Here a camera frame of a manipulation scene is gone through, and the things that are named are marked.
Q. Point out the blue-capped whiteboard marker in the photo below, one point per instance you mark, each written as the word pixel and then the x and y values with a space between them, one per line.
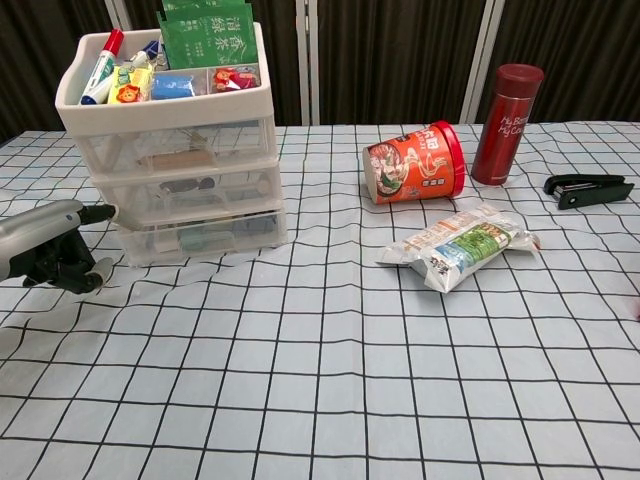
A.
pixel 146 52

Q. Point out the dark red thermos bottle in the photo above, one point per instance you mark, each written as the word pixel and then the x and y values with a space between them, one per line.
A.
pixel 505 130

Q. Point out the orange instant noodle cup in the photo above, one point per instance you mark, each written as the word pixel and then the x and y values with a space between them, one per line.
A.
pixel 415 162

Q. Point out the red-capped whiteboard marker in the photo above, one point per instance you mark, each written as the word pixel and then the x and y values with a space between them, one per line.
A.
pixel 104 65

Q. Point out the black stapler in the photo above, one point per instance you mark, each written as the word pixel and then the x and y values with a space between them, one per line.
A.
pixel 595 190

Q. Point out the white snack packet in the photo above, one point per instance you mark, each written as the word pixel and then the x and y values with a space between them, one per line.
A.
pixel 460 247

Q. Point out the white drawer organizer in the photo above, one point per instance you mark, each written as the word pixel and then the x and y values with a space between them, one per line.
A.
pixel 165 107

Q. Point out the small red lion packet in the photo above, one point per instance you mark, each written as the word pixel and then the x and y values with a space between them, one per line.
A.
pixel 232 79

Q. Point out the yellow lion print packet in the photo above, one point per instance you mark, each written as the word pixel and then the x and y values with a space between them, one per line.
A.
pixel 131 85

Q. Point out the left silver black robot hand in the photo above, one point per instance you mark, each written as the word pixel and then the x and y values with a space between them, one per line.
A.
pixel 40 232

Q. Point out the light blue checked tablecloth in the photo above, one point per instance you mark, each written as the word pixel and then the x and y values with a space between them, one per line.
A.
pixel 320 375

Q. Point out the clear plastic drawer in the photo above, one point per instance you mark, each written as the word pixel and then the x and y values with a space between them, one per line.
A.
pixel 235 145
pixel 240 192
pixel 250 235

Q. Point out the green tea packet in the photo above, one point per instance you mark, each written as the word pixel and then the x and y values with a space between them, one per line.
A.
pixel 210 42
pixel 200 7

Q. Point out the black folding screen white frame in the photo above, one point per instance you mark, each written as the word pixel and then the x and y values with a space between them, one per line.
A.
pixel 390 55

